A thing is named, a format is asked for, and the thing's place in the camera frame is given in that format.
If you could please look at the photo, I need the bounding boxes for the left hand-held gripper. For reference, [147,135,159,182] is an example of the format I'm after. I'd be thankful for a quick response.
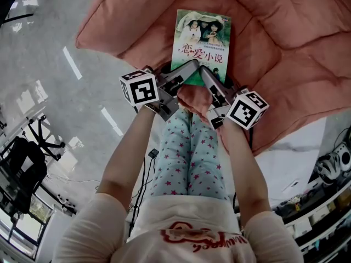
[119,59,200,122]

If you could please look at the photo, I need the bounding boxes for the white shirt with red print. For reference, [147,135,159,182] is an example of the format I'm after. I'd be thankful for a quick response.
[51,192,305,263]

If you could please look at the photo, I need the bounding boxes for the black office chair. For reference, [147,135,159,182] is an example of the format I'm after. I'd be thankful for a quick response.
[0,115,66,216]

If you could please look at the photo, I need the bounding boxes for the green cover book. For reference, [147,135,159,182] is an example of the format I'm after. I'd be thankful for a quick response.
[170,9,233,87]

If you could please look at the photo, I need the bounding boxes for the person's left forearm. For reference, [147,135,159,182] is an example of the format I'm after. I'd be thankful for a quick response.
[95,105,158,213]

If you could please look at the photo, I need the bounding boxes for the pink cushioned seat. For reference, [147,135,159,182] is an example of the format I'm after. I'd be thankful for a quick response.
[75,0,351,157]

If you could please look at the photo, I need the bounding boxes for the white headset device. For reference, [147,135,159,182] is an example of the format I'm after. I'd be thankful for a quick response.
[314,142,351,186]

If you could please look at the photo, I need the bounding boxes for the white marble-top cabinet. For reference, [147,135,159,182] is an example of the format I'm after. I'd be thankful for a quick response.
[254,116,327,210]

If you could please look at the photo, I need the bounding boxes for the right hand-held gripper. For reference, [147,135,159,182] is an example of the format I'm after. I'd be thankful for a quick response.
[200,66,270,130]

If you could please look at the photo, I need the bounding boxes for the black chair frame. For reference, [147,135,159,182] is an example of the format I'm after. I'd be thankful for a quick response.
[0,0,54,28]

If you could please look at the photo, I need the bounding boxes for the star-patterned light blue trousers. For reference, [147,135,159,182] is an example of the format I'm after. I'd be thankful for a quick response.
[149,107,230,201]

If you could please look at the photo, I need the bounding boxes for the person's right forearm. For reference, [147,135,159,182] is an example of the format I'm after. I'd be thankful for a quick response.
[219,118,273,226]

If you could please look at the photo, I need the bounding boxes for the cluttered white shelf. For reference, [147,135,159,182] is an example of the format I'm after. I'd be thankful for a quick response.
[270,178,351,260]

